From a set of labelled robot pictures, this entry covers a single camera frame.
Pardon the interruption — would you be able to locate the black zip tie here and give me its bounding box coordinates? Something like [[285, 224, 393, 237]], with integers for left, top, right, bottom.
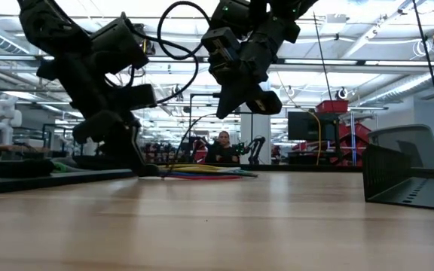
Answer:
[[166, 112, 218, 178]]

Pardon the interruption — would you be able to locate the red storage bin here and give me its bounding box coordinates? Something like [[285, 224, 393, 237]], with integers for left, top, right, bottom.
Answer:
[[316, 99, 350, 114]]

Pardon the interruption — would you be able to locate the red shelf rack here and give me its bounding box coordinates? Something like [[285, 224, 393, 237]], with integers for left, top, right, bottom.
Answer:
[[337, 122, 372, 166]]

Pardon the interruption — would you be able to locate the black monitor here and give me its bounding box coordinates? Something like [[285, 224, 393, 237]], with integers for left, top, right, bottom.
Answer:
[[287, 111, 339, 142]]

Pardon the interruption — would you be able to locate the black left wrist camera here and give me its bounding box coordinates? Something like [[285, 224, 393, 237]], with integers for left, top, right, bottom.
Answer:
[[90, 13, 150, 75]]

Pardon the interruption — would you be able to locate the thin black hanging cable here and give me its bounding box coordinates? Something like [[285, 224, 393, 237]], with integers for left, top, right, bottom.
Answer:
[[313, 13, 335, 105]]

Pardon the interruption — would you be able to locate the multicoloured wire bundle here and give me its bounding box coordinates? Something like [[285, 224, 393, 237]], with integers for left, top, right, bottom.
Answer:
[[160, 172, 233, 178]]

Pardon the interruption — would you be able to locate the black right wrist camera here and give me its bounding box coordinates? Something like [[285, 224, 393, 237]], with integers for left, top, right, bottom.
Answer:
[[200, 26, 240, 72]]

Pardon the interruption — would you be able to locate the black duct cover strip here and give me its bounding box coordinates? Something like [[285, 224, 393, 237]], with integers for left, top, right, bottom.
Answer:
[[0, 168, 137, 196]]

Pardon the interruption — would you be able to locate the black slotted cable duct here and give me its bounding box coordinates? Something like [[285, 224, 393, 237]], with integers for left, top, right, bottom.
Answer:
[[362, 142, 434, 212]]

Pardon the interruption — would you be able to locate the wooden workbench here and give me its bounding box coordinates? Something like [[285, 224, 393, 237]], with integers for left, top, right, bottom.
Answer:
[[0, 144, 50, 154]]

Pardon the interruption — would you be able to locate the yellow hanging cord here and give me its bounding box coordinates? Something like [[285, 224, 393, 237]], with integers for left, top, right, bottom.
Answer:
[[299, 107, 322, 166]]

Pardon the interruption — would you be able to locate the thick black hanging cable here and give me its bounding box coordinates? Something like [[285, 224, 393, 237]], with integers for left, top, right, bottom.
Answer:
[[411, 0, 434, 154]]

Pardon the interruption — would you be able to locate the person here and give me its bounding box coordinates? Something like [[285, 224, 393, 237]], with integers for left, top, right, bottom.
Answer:
[[204, 130, 241, 164]]

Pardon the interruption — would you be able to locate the white column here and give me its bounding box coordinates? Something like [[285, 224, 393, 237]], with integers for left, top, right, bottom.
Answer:
[[240, 112, 272, 165]]

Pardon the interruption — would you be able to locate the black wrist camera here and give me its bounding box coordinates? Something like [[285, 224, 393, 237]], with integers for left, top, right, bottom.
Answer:
[[90, 13, 150, 75], [200, 26, 240, 72]]

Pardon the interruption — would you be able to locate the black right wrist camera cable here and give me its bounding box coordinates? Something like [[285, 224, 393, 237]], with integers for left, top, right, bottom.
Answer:
[[157, 0, 212, 61]]

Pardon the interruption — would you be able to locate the black gantry frame with camera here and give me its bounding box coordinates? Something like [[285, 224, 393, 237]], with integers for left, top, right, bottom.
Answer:
[[188, 91, 255, 165]]

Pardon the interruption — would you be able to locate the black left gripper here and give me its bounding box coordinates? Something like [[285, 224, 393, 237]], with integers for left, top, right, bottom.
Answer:
[[35, 48, 160, 178]]

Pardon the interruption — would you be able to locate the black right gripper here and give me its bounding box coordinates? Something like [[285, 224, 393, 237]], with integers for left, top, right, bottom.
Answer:
[[209, 14, 301, 120]]

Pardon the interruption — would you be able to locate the long ceiling light strip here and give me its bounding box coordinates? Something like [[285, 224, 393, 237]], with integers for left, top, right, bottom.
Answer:
[[0, 54, 434, 67]]

